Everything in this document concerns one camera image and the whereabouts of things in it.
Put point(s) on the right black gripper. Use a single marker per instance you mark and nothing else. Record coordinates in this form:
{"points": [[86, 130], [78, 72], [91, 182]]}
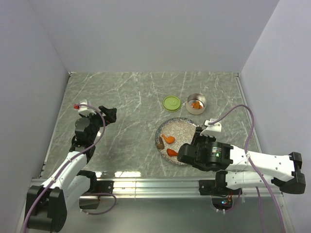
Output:
{"points": [[198, 136]]}

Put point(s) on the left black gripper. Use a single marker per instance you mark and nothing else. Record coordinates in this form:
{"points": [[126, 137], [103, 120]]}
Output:
{"points": [[110, 113]]}

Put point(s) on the orange drumstick toy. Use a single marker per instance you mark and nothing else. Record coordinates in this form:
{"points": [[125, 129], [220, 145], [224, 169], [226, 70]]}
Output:
{"points": [[171, 153]]}

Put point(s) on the orange fried nugget toy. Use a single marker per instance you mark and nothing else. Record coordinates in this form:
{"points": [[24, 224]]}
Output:
{"points": [[198, 104]]}

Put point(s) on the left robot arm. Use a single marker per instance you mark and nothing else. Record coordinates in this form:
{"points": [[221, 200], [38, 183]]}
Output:
{"points": [[47, 204]]}

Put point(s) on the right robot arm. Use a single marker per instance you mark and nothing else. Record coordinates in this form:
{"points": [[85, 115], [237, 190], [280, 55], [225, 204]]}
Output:
{"points": [[235, 169]]}

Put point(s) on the beige metal lunch container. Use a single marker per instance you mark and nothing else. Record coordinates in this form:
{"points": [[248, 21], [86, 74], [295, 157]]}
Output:
{"points": [[192, 99]]}

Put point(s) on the speckled ceramic plate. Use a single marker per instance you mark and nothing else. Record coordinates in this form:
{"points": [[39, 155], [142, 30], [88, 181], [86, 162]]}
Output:
{"points": [[182, 129]]}

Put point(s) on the orange chicken wing toy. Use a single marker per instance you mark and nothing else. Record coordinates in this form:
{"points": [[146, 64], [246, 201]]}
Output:
{"points": [[168, 139]]}

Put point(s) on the brown green food piece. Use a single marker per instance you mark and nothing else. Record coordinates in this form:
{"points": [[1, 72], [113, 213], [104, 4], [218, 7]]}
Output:
{"points": [[160, 145]]}

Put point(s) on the green round lid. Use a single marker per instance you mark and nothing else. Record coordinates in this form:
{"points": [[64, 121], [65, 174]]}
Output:
{"points": [[171, 103]]}

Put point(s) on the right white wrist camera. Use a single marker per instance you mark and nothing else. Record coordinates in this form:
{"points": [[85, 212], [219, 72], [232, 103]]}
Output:
{"points": [[211, 130]]}

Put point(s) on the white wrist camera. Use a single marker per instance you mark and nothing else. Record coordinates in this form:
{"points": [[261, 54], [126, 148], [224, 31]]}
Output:
{"points": [[83, 109], [211, 130]]}

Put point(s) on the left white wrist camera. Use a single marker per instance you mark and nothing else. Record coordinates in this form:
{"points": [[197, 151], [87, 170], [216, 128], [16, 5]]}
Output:
{"points": [[83, 109]]}

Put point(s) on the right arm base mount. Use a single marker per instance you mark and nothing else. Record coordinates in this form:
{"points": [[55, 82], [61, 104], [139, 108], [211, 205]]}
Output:
{"points": [[221, 194]]}

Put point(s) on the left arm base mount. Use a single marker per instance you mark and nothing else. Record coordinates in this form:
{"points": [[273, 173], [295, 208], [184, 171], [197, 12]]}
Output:
{"points": [[98, 189]]}

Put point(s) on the aluminium frame rail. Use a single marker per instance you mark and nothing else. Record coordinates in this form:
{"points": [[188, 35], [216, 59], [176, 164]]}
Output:
{"points": [[145, 188]]}

